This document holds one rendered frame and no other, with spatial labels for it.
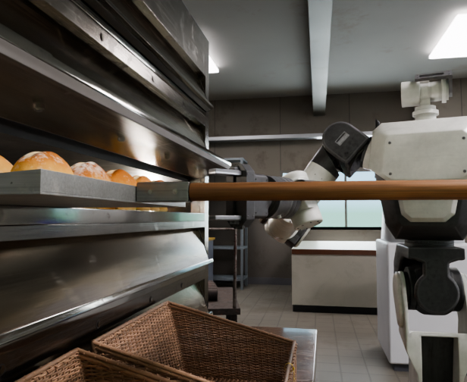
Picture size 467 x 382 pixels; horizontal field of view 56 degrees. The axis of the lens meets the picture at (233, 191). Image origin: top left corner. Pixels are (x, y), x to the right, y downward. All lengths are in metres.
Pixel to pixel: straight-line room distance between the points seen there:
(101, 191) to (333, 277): 5.09
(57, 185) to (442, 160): 0.88
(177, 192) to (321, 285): 4.98
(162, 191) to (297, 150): 7.22
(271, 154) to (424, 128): 6.82
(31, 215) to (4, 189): 0.47
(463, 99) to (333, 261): 3.56
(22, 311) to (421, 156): 0.94
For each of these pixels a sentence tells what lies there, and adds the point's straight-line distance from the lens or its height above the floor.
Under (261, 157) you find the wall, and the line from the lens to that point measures 7.95.
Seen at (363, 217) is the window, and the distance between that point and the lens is 7.83.
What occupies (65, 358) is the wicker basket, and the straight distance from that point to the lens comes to 1.10.
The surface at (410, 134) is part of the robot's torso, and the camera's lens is 1.17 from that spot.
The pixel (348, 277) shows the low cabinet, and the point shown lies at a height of 0.45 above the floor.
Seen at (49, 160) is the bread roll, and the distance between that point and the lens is 0.57.
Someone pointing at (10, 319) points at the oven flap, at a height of 0.97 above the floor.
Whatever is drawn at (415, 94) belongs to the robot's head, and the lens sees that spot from 1.25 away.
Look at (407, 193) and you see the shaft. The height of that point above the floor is 1.19.
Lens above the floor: 1.15
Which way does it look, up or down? 4 degrees up
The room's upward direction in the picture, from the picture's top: straight up
